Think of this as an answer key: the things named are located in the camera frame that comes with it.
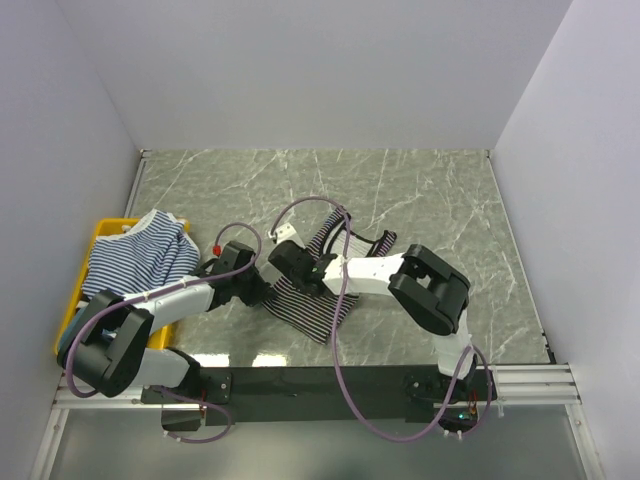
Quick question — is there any black white striped tank top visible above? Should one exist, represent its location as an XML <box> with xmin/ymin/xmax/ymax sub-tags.
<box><xmin>263</xmin><ymin>210</ymin><xmax>397</xmax><ymax>344</ymax></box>

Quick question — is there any blue white striped tank top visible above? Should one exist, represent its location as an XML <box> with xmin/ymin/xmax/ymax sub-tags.
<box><xmin>82</xmin><ymin>209</ymin><xmax>200</xmax><ymax>298</ymax></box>

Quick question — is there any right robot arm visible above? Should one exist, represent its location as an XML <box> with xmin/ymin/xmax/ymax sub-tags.
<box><xmin>269</xmin><ymin>240</ymin><xmax>474</xmax><ymax>399</ymax></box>

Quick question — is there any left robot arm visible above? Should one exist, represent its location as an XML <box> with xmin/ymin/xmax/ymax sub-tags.
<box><xmin>56</xmin><ymin>241</ymin><xmax>270</xmax><ymax>398</ymax></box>

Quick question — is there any yellow plastic bin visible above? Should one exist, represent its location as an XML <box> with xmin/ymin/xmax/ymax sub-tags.
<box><xmin>53</xmin><ymin>218</ymin><xmax>175</xmax><ymax>354</ymax></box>

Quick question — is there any black base beam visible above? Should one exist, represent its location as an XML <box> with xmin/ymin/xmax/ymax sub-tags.
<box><xmin>141</xmin><ymin>365</ymin><xmax>496</xmax><ymax>434</ymax></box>

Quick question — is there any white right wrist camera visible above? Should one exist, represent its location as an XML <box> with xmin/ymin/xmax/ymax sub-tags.
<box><xmin>268</xmin><ymin>222</ymin><xmax>304</xmax><ymax>246</ymax></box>

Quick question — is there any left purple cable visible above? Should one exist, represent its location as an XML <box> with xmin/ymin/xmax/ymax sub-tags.
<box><xmin>64</xmin><ymin>222</ymin><xmax>264</xmax><ymax>445</ymax></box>

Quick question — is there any purple cable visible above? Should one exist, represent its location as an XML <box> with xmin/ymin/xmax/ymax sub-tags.
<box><xmin>269</xmin><ymin>196</ymin><xmax>496</xmax><ymax>445</ymax></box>
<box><xmin>64</xmin><ymin>222</ymin><xmax>264</xmax><ymax>445</ymax></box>

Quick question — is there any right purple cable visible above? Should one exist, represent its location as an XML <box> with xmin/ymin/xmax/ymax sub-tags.
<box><xmin>269</xmin><ymin>196</ymin><xmax>496</xmax><ymax>445</ymax></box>

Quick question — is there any aluminium rail frame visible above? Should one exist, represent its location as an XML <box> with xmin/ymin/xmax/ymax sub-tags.
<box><xmin>29</xmin><ymin>364</ymin><xmax>606</xmax><ymax>479</ymax></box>

